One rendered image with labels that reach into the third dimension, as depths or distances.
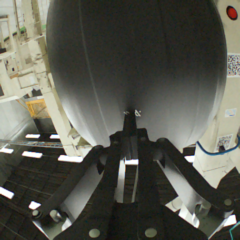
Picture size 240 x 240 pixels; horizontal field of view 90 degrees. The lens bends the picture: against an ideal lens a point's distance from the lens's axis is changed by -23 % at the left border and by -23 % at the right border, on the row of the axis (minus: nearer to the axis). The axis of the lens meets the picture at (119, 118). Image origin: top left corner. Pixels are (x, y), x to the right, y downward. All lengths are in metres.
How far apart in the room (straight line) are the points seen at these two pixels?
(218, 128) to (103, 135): 0.42
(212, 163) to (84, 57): 0.61
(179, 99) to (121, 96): 0.08
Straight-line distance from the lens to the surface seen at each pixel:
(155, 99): 0.21
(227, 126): 0.58
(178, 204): 1.56
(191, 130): 0.27
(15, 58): 5.12
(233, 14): 0.50
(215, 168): 0.72
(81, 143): 0.91
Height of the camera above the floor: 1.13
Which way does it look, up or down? 29 degrees up
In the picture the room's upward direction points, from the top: 169 degrees clockwise
